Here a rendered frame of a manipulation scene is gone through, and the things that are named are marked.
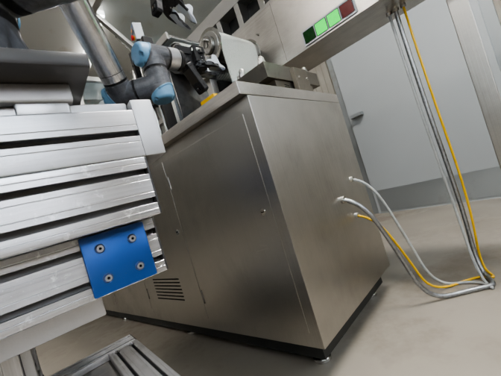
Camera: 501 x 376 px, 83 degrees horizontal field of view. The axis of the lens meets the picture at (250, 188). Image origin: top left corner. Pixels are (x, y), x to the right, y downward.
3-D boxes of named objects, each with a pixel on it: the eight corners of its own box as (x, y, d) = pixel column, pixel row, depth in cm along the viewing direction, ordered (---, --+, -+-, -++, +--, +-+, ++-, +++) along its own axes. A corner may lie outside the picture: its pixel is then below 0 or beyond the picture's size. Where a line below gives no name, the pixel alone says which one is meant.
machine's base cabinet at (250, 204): (77, 315, 250) (51, 222, 252) (145, 284, 297) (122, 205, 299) (334, 386, 79) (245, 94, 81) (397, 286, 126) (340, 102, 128)
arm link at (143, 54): (134, 73, 92) (127, 48, 92) (163, 77, 100) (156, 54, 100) (145, 60, 86) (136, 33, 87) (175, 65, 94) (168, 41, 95)
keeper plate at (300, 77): (297, 95, 114) (288, 69, 115) (309, 96, 122) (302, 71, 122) (302, 92, 113) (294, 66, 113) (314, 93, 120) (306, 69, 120)
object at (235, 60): (234, 89, 119) (221, 48, 119) (268, 93, 136) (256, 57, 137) (235, 89, 119) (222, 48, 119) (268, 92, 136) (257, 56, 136)
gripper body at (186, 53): (205, 47, 107) (178, 40, 98) (211, 69, 107) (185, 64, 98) (193, 57, 112) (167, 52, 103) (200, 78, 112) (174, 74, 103)
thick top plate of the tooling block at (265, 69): (238, 96, 113) (233, 82, 113) (292, 101, 143) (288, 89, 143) (268, 76, 102) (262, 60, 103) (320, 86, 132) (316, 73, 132)
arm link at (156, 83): (147, 110, 97) (138, 80, 97) (179, 101, 97) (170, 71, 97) (139, 103, 89) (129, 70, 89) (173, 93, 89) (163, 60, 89)
